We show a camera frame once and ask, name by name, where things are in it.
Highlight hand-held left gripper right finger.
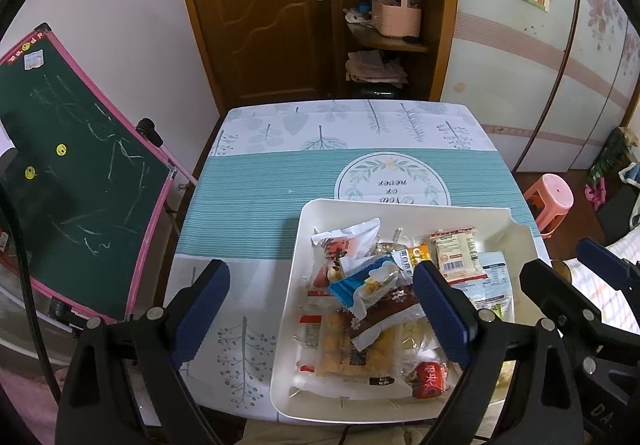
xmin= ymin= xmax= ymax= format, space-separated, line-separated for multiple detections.
xmin=411 ymin=260 xmax=585 ymax=445

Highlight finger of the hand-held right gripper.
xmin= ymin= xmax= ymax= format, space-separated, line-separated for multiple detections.
xmin=519 ymin=258 xmax=607 ymax=327
xmin=575 ymin=237 xmax=640 ymax=312

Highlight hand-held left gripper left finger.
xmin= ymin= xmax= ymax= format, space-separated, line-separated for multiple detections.
xmin=54 ymin=259 xmax=232 ymax=445

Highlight round pale puff snack bag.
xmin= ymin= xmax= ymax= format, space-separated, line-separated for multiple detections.
xmin=392 ymin=317 xmax=443 ymax=362

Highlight pale yellow red-edged packet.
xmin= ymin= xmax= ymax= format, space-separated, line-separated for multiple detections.
xmin=429 ymin=226 xmax=487 ymax=284

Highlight round red snack packet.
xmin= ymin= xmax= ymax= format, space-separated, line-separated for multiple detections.
xmin=404 ymin=359 xmax=449 ymax=399

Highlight orange white snack packet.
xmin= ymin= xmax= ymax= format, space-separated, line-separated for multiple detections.
xmin=391 ymin=244 xmax=434 ymax=272

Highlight white plastic tray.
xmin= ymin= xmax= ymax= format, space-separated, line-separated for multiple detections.
xmin=269 ymin=198 xmax=541 ymax=426

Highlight blue white snack packet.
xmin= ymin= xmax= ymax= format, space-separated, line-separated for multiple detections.
xmin=326 ymin=259 xmax=417 ymax=314

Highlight small clear nut packet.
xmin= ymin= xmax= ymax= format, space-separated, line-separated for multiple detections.
xmin=376 ymin=227 xmax=407 ymax=257

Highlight yellow cracker bag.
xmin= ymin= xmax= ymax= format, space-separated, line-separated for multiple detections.
xmin=299 ymin=314 xmax=414 ymax=399

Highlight white packet red label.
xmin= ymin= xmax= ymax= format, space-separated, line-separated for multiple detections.
xmin=298 ymin=314 xmax=327 ymax=352

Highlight white red cartoon snack packet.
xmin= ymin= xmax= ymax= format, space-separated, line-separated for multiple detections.
xmin=310 ymin=218 xmax=382 ymax=272

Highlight pink toy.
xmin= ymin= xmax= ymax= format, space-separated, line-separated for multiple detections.
xmin=584 ymin=178 xmax=608 ymax=212

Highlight pink plastic stool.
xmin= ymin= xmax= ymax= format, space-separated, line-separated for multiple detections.
xmin=521 ymin=173 xmax=575 ymax=239

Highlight blue white cloth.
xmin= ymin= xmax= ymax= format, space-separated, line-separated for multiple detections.
xmin=617 ymin=160 xmax=640 ymax=188

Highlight dark green bag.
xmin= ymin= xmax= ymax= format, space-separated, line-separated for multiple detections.
xmin=586 ymin=126 xmax=632 ymax=186

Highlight teal leaf print tablecloth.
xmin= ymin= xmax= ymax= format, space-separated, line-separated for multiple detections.
xmin=164 ymin=98 xmax=552 ymax=426

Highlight person's beige trousers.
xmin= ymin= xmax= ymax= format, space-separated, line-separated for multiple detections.
xmin=242 ymin=420 xmax=436 ymax=445

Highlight flowered sliding wardrobe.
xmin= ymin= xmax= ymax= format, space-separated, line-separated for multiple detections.
xmin=439 ymin=0 xmax=640 ymax=174

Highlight folded pink cloth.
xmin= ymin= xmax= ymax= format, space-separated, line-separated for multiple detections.
xmin=345 ymin=49 xmax=409 ymax=86

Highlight wooden corner shelf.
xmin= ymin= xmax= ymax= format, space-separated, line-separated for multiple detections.
xmin=330 ymin=0 xmax=462 ymax=102

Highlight brown wooden door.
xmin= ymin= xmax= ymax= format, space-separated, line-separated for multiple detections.
xmin=171 ymin=0 xmax=342 ymax=117

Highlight green chalkboard pink frame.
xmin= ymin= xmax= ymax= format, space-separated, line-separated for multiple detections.
xmin=0 ymin=22 xmax=199 ymax=327

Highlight pink handled basket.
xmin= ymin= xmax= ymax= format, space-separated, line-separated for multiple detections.
xmin=370 ymin=0 xmax=422 ymax=39

